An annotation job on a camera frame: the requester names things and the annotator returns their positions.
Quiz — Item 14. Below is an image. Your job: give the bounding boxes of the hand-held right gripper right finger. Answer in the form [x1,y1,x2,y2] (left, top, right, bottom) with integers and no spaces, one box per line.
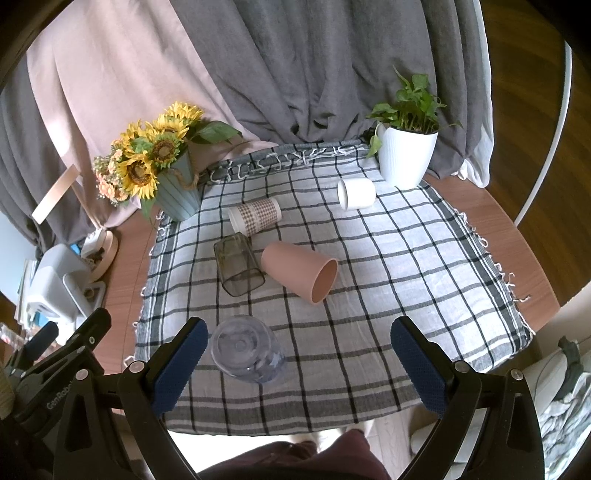
[390,316,544,480]

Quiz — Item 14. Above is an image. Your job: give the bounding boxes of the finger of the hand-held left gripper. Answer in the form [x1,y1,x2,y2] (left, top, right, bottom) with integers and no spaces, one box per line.
[7,322,60,370]
[18,308,113,377]

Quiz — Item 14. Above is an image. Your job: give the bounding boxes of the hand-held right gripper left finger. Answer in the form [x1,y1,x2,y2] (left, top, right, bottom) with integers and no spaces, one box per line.
[55,317,209,480]

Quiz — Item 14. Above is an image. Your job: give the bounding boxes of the clear glass cup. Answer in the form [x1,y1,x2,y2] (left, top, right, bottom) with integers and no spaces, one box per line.
[211,315,288,385]

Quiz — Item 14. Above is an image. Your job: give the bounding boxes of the grey transparent cup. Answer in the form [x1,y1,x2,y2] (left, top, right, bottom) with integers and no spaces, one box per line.
[213,232,267,297]

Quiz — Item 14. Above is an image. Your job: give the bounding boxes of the pink cup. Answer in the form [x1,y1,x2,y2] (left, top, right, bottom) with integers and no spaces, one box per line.
[261,241,340,305]

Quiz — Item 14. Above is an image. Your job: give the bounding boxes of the houndstooth paper cup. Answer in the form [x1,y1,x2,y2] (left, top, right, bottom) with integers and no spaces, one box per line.
[227,198,283,237]

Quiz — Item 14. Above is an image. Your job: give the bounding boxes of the white cup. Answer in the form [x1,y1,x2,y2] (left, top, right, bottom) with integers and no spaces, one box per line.
[337,178,376,212]

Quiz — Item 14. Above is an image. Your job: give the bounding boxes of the white appliance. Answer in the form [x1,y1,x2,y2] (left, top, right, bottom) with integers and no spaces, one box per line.
[25,244,95,325]

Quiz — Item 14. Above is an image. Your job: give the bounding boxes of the round wooden tray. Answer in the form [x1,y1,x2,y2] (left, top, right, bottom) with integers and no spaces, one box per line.
[81,229,120,284]

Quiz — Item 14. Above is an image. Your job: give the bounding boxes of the checked tablecloth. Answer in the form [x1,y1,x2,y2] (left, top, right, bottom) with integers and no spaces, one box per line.
[124,141,536,437]

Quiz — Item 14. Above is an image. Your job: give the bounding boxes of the person's leg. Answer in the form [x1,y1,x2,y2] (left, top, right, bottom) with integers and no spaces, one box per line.
[198,428,394,480]

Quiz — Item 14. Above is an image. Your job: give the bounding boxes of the light wooden strip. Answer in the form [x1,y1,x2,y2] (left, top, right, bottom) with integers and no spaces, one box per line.
[31,166,82,223]

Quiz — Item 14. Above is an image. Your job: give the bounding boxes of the dark green cloth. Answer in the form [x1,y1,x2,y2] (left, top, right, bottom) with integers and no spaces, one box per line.
[556,336,588,376]

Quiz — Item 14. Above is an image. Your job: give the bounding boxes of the grey patterned cloth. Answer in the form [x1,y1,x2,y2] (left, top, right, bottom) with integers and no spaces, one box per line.
[538,369,591,480]

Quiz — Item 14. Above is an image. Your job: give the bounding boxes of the sunflower bouquet in blue pot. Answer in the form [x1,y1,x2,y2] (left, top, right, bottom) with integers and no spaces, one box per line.
[92,102,243,223]

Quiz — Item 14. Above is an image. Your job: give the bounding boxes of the green plant in white pot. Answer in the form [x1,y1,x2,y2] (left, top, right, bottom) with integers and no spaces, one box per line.
[366,66,464,189]

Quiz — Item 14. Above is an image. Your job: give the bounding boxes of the pink cloth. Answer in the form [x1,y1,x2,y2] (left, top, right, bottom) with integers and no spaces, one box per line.
[25,0,278,228]

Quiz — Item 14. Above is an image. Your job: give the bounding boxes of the white curved pole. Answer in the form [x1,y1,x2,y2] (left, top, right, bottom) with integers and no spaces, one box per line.
[514,39,574,228]

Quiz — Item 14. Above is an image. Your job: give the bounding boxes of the grey curtain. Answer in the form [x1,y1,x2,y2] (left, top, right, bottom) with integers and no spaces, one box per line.
[0,0,481,247]

